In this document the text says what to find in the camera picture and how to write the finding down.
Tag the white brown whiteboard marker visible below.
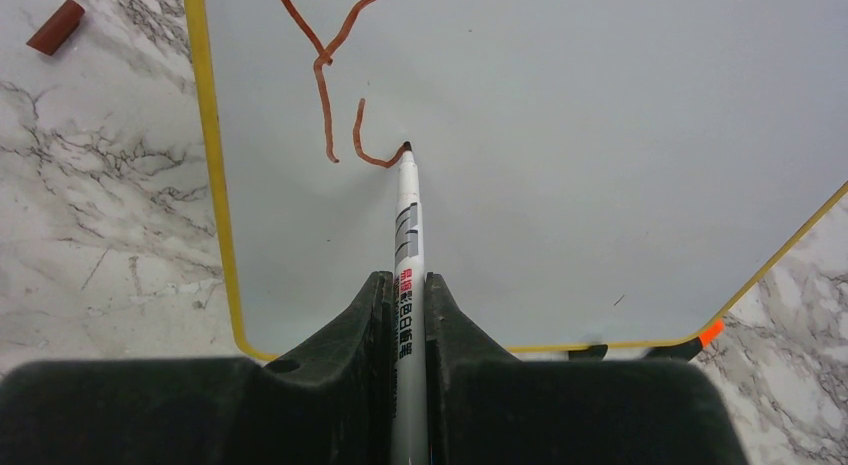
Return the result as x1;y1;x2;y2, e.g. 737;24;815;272
390;142;431;464

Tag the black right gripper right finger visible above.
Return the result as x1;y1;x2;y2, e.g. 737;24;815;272
423;273;748;464

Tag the yellow framed whiteboard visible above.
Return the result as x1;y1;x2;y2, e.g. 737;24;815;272
184;0;847;360

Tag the black marker orange cap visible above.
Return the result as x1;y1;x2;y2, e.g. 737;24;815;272
643;320;725;361

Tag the brown marker cap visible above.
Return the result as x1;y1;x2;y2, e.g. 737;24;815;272
26;0;85;56

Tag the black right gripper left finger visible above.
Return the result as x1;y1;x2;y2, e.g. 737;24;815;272
1;272;392;464

